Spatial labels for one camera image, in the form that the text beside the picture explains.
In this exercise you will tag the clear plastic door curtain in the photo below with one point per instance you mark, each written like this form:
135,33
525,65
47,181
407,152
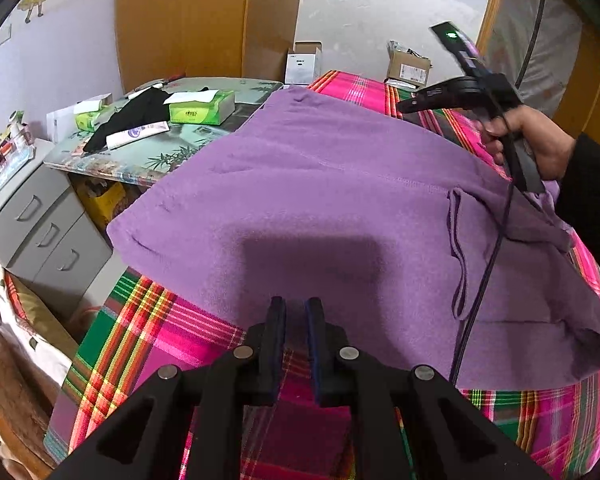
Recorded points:
545,50

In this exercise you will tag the bamboo print folding table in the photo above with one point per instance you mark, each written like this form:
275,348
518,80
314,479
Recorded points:
180,150

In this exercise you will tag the black cloth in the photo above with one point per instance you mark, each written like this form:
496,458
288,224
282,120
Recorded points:
135,107

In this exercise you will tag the tray of cosmetics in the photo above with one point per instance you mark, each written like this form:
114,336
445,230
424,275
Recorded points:
5,152

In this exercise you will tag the wooden door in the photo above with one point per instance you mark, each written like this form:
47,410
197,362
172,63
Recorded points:
592,90

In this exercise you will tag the person's right hand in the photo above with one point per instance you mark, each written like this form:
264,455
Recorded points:
545,145

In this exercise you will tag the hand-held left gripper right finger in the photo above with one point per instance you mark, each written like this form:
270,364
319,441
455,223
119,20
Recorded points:
314,345

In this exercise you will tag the wooden door frame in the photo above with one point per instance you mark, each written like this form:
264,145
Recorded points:
492,5

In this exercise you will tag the small green tissue box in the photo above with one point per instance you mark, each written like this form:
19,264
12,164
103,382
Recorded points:
92,117

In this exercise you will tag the wooden wardrobe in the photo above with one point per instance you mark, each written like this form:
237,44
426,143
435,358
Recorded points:
190,20

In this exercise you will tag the white box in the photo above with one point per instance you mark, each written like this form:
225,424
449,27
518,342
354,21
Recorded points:
302,65

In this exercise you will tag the yellow bag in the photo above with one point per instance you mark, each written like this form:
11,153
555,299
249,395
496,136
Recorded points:
105,205

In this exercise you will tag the pink green plaid bed sheet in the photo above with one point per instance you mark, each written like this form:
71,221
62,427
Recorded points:
155,340

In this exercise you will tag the large green tissue box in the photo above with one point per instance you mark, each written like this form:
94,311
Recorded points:
200,110

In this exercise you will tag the person's right forearm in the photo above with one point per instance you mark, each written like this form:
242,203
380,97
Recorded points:
590,195

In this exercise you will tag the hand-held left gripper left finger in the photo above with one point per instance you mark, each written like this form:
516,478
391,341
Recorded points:
279,340

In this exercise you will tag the brown cardboard box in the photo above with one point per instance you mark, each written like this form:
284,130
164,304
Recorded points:
407,67

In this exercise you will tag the white paper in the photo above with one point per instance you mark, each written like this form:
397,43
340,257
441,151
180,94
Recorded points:
60,122

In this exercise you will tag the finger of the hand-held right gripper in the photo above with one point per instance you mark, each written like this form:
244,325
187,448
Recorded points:
430,100

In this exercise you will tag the brown fuzzy blanket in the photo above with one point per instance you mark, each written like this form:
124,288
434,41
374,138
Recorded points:
10,410

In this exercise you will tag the grey drawer cabinet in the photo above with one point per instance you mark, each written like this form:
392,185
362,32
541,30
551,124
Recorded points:
40,220

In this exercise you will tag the white patterned quilt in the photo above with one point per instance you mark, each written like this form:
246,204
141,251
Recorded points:
30,345

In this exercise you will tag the white wall switch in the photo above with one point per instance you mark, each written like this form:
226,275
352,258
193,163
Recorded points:
3,35

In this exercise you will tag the white tube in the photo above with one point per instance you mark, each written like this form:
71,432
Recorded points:
137,135

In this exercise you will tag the purple fleece pants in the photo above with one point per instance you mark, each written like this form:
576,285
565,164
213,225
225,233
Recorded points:
305,200

